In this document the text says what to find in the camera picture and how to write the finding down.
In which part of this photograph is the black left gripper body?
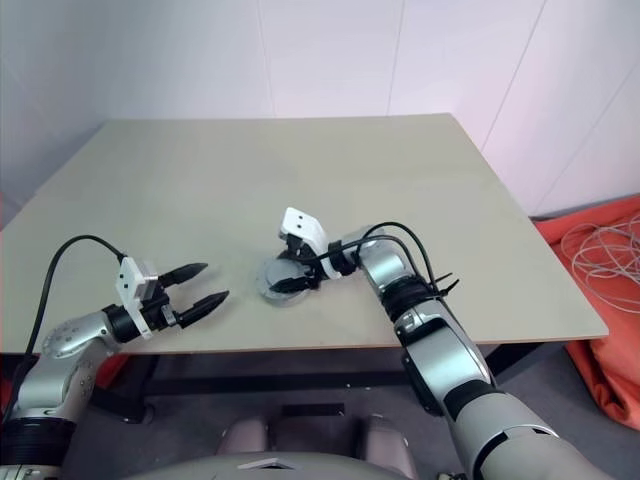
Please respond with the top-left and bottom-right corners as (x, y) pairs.
(139, 286), (179, 332)

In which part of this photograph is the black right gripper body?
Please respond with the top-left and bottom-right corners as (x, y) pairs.
(296, 238), (324, 292)

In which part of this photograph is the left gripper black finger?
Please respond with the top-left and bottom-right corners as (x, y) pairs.
(174, 289), (231, 330)
(158, 261), (208, 288)

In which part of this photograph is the grey round motor lid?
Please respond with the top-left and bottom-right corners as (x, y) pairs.
(263, 256), (312, 297)

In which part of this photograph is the grey motor housing with windings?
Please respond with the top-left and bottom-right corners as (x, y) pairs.
(256, 253), (318, 308)

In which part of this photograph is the black rectangular floor plate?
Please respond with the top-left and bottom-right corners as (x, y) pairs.
(280, 402), (347, 418)

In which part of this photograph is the black zip tie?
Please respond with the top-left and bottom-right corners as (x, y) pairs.
(430, 271), (459, 302)

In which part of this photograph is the grey robot torso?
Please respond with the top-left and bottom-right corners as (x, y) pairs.
(183, 451), (437, 480)

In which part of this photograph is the large orange beanbag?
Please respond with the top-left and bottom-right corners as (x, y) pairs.
(533, 192), (640, 432)

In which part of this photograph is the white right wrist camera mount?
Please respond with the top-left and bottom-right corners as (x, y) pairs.
(277, 206), (358, 280)

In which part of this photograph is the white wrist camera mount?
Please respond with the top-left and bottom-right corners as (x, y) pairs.
(277, 206), (358, 280)
(113, 256), (160, 342)

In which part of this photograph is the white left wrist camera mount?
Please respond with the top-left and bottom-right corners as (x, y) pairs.
(113, 256), (160, 342)

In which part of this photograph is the black metal table frame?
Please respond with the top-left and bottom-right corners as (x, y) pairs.
(89, 339), (567, 417)

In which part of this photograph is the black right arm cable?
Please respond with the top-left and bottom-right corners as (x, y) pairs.
(319, 222), (437, 301)

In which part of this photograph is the white cable coil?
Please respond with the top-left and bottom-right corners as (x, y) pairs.
(559, 211), (640, 315)

